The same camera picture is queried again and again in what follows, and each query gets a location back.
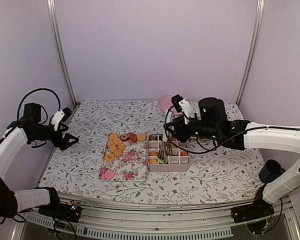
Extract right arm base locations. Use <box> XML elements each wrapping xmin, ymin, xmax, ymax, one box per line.
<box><xmin>230</xmin><ymin>199</ymin><xmax>275</xmax><ymax>223</ymax></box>

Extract pink plate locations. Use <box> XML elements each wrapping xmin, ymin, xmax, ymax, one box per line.
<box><xmin>159</xmin><ymin>95</ymin><xmax>173</xmax><ymax>112</ymax></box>

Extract floral cookie tray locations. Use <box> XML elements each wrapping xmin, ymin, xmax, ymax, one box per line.
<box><xmin>99</xmin><ymin>132</ymin><xmax>148</xmax><ymax>183</ymax></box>

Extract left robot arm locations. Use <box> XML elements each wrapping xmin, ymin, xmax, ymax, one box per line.
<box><xmin>0</xmin><ymin>101</ymin><xmax>79</xmax><ymax>219</ymax></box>

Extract metal tongs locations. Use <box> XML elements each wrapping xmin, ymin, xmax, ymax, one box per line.
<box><xmin>158</xmin><ymin>109</ymin><xmax>173</xmax><ymax>158</ymax></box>

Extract compartment tin box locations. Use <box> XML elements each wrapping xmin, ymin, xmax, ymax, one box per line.
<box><xmin>147</xmin><ymin>134</ymin><xmax>190</xmax><ymax>173</ymax></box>

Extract pink round cookie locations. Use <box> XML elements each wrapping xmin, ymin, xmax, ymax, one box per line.
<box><xmin>103</xmin><ymin>170</ymin><xmax>115</xmax><ymax>180</ymax></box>

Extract round biscuit top right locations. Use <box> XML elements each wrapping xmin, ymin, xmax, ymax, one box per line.
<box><xmin>136</xmin><ymin>133</ymin><xmax>147</xmax><ymax>142</ymax></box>

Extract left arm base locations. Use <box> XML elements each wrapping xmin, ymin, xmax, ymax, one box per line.
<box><xmin>38</xmin><ymin>187</ymin><xmax>82</xmax><ymax>223</ymax></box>

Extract chocolate sprinkle donut cookie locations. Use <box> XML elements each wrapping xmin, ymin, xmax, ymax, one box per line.
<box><xmin>120</xmin><ymin>134</ymin><xmax>130</xmax><ymax>142</ymax></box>

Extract aluminium post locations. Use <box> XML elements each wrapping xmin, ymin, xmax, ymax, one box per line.
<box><xmin>46</xmin><ymin>0</ymin><xmax>77</xmax><ymax>106</ymax></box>
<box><xmin>236</xmin><ymin>0</ymin><xmax>265</xmax><ymax>107</ymax></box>

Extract green sandwich cookie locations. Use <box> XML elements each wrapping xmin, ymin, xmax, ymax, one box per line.
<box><xmin>158</xmin><ymin>156</ymin><xmax>169</xmax><ymax>164</ymax></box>

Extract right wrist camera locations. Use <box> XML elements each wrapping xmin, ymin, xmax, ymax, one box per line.
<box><xmin>171</xmin><ymin>94</ymin><xmax>196</xmax><ymax>125</ymax></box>

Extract round cream sandwich cookie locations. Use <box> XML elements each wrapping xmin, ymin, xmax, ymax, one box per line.
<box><xmin>149</xmin><ymin>159</ymin><xmax>158</xmax><ymax>165</ymax></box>

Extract right aluminium post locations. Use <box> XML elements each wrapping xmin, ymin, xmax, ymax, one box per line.
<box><xmin>236</xmin><ymin>0</ymin><xmax>265</xmax><ymax>107</ymax></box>

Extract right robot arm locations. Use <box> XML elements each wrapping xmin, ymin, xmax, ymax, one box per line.
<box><xmin>163</xmin><ymin>94</ymin><xmax>300</xmax><ymax>218</ymax></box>

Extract dark blue cup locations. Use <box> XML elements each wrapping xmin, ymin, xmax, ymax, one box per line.
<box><xmin>258</xmin><ymin>159</ymin><xmax>285</xmax><ymax>184</ymax></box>

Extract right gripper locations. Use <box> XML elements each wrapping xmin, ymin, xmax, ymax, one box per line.
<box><xmin>163</xmin><ymin>114</ymin><xmax>220</xmax><ymax>143</ymax></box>

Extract left aluminium post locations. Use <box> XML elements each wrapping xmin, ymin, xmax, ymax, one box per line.
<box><xmin>46</xmin><ymin>0</ymin><xmax>77</xmax><ymax>106</ymax></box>

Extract front aluminium rail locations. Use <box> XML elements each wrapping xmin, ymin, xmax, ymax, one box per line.
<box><xmin>12</xmin><ymin>193</ymin><xmax>300</xmax><ymax>240</ymax></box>

